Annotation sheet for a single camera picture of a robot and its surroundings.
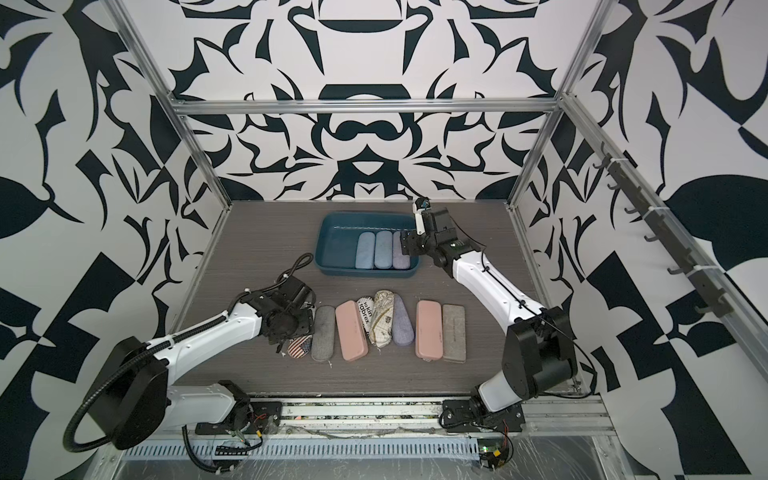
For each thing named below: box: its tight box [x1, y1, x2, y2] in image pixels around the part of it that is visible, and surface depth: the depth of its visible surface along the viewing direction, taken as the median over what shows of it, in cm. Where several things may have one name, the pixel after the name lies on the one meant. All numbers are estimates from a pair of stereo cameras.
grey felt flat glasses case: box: [442, 304, 467, 364], surface depth 87 cm
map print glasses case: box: [369, 290, 394, 352], surface depth 85 cm
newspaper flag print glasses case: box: [287, 334, 313, 359], surface depth 84 cm
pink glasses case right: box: [415, 300, 443, 363], surface depth 84 cm
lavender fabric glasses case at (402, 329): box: [392, 293, 415, 346], surface depth 87 cm
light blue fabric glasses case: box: [355, 232, 376, 269], surface depth 105 cm
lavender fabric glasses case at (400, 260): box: [393, 231, 411, 269], surface depth 102 cm
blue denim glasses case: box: [374, 231, 393, 269], surface depth 104 cm
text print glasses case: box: [356, 296, 375, 335], surface depth 91 cm
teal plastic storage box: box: [314, 211, 420, 277], surface depth 108 cm
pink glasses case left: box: [335, 300, 369, 362], surface depth 86 cm
